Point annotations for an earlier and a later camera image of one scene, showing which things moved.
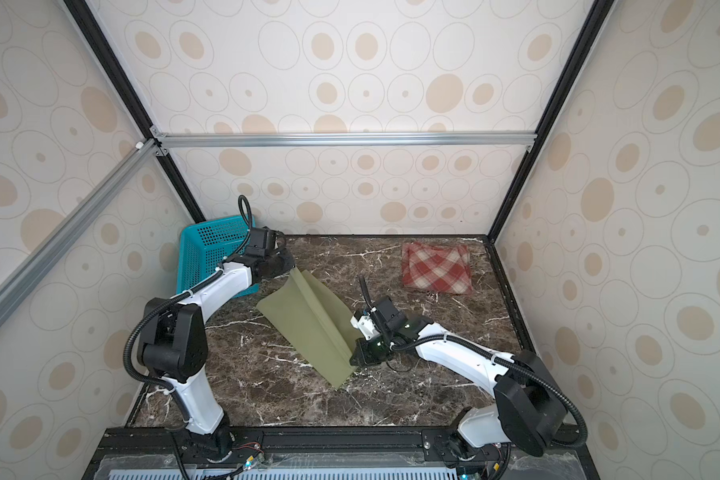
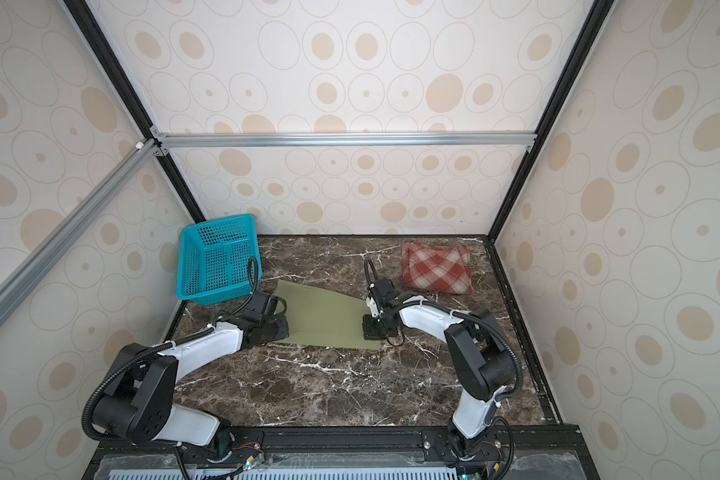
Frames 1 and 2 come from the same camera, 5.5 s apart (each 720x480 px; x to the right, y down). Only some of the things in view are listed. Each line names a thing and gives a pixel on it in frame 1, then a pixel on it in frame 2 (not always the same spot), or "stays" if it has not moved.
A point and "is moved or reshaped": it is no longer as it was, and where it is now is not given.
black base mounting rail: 341,453 stays
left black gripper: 287,263 -> 283,329
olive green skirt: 315,322 is moved or reshaped
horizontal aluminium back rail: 345,140 stays
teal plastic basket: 203,247 stays
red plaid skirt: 437,268 stays
